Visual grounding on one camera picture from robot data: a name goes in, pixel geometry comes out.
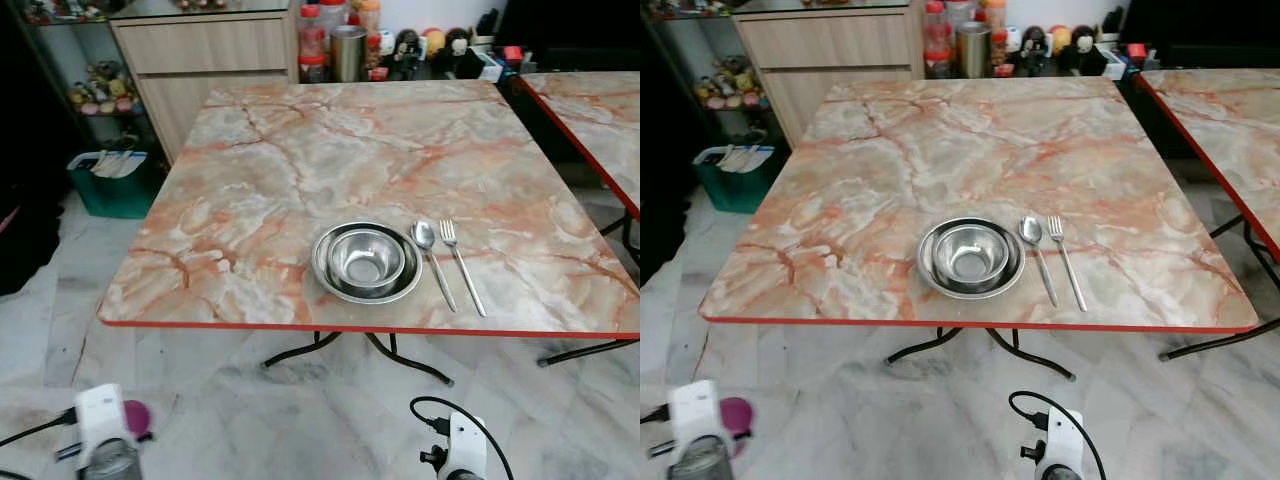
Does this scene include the purple plastic cup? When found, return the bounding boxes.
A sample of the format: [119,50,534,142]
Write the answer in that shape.
[122,400,154,441]
[718,397,756,441]

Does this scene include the green plastic bin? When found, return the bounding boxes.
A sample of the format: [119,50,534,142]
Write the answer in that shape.
[693,145,776,214]
[68,150,166,219]

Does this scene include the white papers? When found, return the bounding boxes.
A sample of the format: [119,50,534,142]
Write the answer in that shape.
[90,150,146,179]
[718,145,773,173]

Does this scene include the steel fork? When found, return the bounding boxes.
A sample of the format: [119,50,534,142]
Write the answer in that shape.
[1047,215,1089,313]
[439,219,488,319]

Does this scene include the steel spoon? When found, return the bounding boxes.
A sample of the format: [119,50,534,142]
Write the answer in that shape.
[411,220,458,314]
[1018,215,1059,309]

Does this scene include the large black furniture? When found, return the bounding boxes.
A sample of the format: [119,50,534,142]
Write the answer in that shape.
[1120,0,1280,69]
[497,0,641,73]

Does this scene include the dark display shelf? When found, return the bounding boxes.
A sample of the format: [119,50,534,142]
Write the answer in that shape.
[645,0,771,151]
[15,0,161,161]

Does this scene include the steel plate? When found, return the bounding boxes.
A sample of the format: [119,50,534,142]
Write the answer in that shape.
[311,221,424,305]
[917,217,1026,300]

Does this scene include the dark-haired figurine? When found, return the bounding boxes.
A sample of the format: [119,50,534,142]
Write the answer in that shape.
[1070,25,1098,71]
[444,28,473,76]

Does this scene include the light wooden cabinet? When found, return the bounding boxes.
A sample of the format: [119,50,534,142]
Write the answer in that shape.
[733,5,926,149]
[110,10,301,166]

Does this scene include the steel bowl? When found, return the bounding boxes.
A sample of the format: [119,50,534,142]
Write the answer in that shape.
[932,224,1009,293]
[328,228,407,298]

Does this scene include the dark figurine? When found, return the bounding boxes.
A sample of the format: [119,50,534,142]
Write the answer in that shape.
[393,30,421,79]
[1018,25,1046,76]

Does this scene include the steel canister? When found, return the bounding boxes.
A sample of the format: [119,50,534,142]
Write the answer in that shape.
[330,25,368,83]
[958,22,994,79]

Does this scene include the clear jar with red lid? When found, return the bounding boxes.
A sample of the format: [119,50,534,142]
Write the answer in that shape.
[298,5,329,83]
[925,0,956,79]

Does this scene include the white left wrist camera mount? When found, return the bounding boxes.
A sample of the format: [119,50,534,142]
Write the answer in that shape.
[668,380,723,466]
[75,384,131,471]

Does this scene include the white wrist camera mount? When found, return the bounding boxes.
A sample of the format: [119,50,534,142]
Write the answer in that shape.
[445,412,488,476]
[668,380,723,466]
[75,384,131,471]
[1043,408,1086,471]

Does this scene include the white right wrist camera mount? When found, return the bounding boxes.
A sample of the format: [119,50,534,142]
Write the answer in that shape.
[445,412,488,476]
[1043,408,1086,471]

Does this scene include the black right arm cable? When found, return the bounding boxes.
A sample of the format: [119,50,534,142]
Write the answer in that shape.
[1008,390,1109,480]
[410,396,516,480]

